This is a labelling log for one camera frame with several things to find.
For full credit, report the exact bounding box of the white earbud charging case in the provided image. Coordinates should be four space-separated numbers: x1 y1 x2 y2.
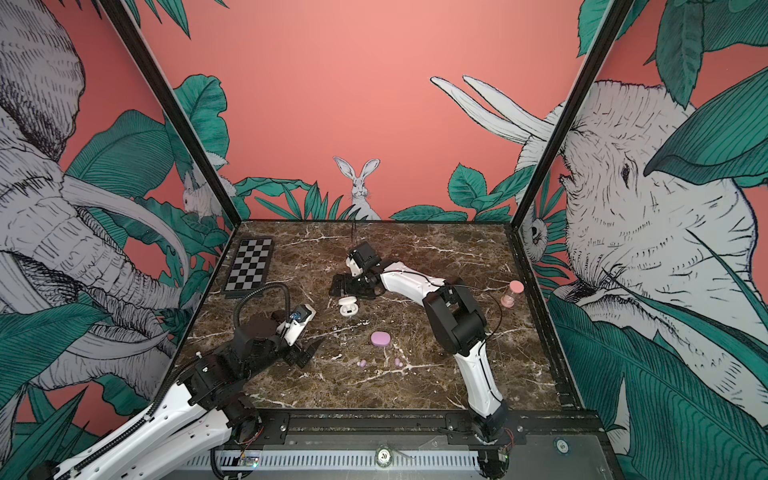
338 296 359 318

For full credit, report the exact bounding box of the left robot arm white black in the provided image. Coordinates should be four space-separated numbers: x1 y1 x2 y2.
25 282 319 479

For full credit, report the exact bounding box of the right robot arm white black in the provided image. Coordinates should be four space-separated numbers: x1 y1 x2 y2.
329 242 508 443

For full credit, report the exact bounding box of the pink earbud charging case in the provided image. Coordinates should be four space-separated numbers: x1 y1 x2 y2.
370 331 392 348

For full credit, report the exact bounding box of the black white checkerboard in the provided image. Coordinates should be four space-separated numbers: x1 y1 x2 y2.
223 236 275 298

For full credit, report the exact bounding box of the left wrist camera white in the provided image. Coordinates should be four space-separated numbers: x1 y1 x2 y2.
277 304 316 346

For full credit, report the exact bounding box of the white perforated cable duct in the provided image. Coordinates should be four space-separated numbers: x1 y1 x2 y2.
216 448 480 472

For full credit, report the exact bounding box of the black left frame post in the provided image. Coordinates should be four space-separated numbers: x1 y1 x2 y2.
99 0 241 228

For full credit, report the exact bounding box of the black frame post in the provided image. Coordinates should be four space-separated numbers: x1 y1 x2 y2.
511 0 633 228
99 0 241 228

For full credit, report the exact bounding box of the black right frame post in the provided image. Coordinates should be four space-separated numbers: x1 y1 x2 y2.
511 0 633 228

